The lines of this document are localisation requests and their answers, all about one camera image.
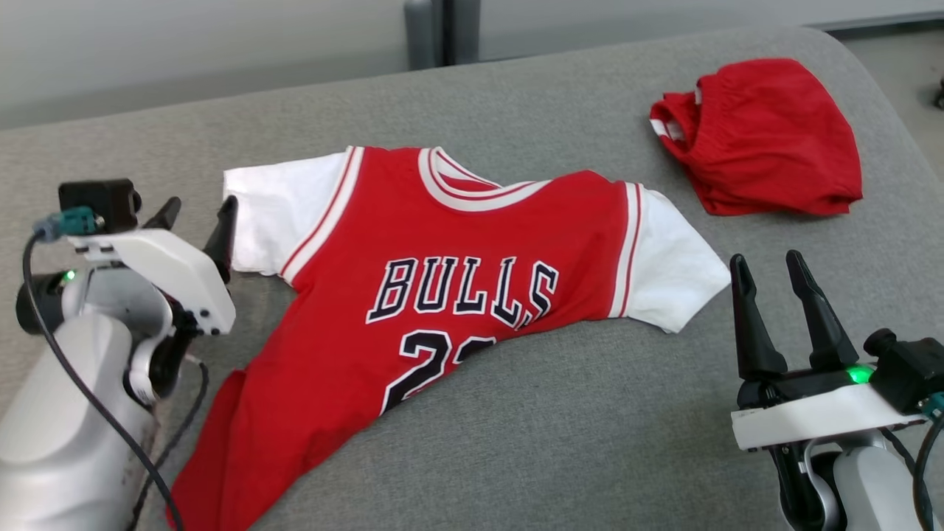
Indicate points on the teal camera connector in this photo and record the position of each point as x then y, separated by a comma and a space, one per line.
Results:
934, 405
74, 221

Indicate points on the teal left camera connector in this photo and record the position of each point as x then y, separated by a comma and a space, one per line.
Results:
74, 221

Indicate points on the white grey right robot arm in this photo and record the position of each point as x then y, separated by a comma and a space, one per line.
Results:
870, 479

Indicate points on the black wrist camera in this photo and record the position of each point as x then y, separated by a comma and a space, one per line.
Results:
96, 199
911, 369

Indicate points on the red Bulls jersey white sleeves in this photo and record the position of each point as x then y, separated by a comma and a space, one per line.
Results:
383, 221

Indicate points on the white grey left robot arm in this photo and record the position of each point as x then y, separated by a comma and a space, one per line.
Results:
66, 413

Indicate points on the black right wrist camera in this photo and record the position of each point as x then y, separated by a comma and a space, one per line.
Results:
911, 369

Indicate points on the red shorts with white stripe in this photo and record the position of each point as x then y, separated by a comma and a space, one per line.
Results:
774, 140

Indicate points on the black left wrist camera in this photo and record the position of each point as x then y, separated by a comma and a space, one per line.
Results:
96, 199

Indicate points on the black object on floor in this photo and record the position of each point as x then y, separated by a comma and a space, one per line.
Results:
939, 96

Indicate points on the teal right camera connector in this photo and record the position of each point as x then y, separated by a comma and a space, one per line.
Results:
934, 405

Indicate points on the grey metal double post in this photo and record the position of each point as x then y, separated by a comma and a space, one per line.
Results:
420, 29

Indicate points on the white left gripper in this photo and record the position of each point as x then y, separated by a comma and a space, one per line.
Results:
177, 269

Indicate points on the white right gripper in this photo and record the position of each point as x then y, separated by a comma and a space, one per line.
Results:
811, 417

